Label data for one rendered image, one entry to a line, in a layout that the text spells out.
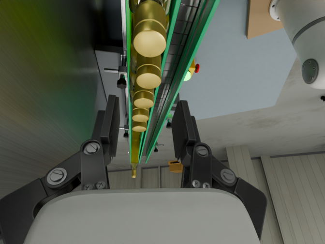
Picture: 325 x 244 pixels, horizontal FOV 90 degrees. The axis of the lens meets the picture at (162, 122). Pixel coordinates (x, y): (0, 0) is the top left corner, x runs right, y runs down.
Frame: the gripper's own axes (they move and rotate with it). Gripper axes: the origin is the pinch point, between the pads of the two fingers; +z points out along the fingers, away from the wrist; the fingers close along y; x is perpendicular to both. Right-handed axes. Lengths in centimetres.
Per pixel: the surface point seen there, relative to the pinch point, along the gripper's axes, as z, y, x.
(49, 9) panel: 15.9, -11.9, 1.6
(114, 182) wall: 293, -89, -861
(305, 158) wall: 224, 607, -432
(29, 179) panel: -0.7, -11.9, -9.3
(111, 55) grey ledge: 43.6, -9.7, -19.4
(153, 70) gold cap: 10.3, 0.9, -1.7
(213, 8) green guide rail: 29.4, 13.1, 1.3
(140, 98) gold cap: 11.4, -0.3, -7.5
